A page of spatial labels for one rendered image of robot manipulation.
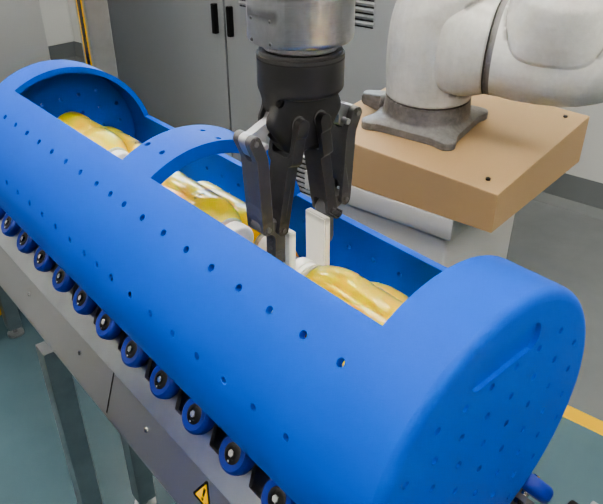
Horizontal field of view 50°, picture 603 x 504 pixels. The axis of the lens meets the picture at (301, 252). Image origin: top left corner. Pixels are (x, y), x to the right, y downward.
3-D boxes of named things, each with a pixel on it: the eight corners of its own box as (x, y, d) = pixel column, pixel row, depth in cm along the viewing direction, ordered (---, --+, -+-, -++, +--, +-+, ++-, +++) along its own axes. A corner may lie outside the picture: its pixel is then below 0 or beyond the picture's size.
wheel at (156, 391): (170, 356, 81) (157, 353, 80) (189, 374, 78) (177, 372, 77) (153, 387, 81) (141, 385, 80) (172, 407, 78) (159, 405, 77)
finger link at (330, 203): (289, 107, 59) (301, 100, 60) (308, 207, 66) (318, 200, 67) (318, 118, 56) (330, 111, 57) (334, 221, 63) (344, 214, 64)
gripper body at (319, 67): (309, 29, 59) (308, 126, 64) (233, 43, 54) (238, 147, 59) (368, 44, 54) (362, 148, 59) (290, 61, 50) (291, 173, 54)
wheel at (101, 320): (114, 302, 91) (102, 299, 89) (130, 317, 88) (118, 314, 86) (100, 331, 91) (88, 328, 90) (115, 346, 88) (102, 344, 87)
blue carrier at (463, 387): (149, 190, 126) (119, 41, 110) (558, 463, 69) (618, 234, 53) (1, 246, 111) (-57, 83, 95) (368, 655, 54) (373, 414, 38)
